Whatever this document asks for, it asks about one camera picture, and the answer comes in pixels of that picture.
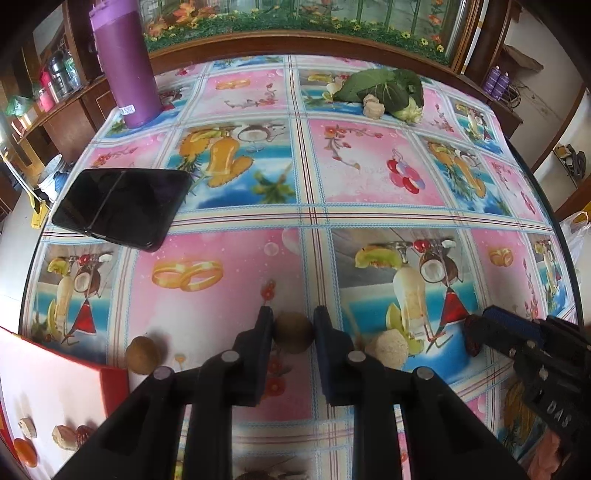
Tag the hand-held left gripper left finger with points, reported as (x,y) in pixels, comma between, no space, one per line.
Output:
(265,369)

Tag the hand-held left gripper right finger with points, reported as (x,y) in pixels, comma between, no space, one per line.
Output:
(325,364)

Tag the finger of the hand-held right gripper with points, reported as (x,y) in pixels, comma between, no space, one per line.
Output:
(501,339)
(512,321)

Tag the brown longan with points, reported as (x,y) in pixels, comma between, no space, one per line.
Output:
(143,354)
(294,333)

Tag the red box with white inside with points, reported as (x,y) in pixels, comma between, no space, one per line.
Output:
(55,392)

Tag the beige ginger chunk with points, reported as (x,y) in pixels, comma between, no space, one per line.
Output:
(391,349)
(373,107)
(27,428)
(64,437)

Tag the orange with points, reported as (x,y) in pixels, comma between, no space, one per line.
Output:
(25,453)

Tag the person's right hand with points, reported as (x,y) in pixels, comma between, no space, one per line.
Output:
(545,457)

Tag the clear plastic bag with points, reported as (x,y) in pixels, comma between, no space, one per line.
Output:
(577,226)

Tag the black smartphone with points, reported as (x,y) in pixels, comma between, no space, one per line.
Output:
(120,205)

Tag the purple spray can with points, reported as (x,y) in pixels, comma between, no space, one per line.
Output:
(503,86)
(491,82)

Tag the brown cardboard piece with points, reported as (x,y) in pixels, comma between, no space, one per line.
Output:
(521,57)

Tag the green leafy vegetable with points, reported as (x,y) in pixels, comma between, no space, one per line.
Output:
(383,87)

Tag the yellow mop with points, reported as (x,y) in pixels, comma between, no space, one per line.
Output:
(34,203)

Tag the white bucket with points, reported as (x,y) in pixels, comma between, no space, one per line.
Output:
(51,177)

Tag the purple thermos bottle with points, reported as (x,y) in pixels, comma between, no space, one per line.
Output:
(127,69)

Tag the glass case with artificial plants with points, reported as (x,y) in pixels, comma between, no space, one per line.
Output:
(300,18)

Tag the pink bottle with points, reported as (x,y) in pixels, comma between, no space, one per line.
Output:
(44,94)

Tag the clear plastic bottle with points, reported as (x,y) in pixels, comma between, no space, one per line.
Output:
(60,76)

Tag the green packet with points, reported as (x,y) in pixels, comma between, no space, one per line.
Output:
(16,105)

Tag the clutter on wall shelf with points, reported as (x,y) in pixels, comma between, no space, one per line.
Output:
(570,159)

